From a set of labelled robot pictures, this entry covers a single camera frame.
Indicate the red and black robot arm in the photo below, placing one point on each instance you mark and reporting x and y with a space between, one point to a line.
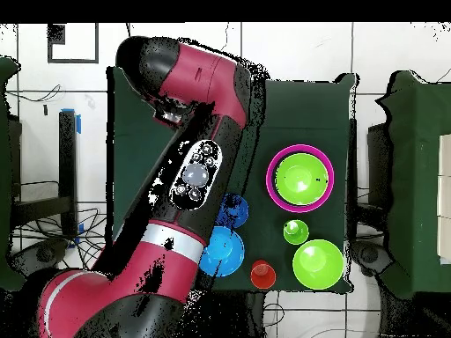
105 299

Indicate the dark green table cloth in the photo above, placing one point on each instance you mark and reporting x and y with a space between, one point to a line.
306 112

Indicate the large blue bowl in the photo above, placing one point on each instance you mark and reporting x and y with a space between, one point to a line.
225 250

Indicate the small dark blue bowl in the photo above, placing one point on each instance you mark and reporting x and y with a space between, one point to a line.
239 211

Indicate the black square floor frame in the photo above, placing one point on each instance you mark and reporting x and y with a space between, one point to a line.
55 33

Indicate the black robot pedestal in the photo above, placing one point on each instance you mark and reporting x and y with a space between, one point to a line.
239 317

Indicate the orange cup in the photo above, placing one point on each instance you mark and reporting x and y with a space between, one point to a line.
263 276

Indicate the green bowl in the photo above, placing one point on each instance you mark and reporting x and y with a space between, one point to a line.
317 265
299 176

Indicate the white boxes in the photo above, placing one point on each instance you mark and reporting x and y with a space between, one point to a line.
444 197

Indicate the green-clothed side table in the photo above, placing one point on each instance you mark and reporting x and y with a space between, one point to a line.
415 176
4 158

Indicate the green cup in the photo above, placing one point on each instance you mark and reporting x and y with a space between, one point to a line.
296 234

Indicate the large pink bowl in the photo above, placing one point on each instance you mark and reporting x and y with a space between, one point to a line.
299 209

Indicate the black post with blue tape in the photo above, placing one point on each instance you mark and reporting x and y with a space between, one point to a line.
67 169

